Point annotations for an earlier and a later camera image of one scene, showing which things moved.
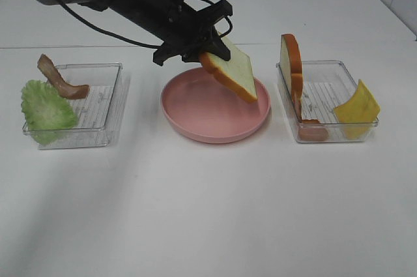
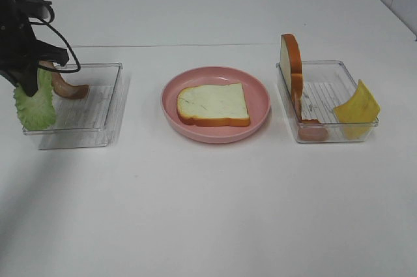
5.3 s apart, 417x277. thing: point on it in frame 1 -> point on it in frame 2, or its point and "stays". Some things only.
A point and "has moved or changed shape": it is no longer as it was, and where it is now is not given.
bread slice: x=292 y=70 stays
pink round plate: x=199 y=105 stays
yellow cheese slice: x=359 y=116 stays
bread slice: x=236 y=74 -> x=223 y=105
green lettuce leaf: x=46 y=112 has moved or changed shape
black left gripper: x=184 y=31 -> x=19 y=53
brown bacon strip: x=53 y=76 stays
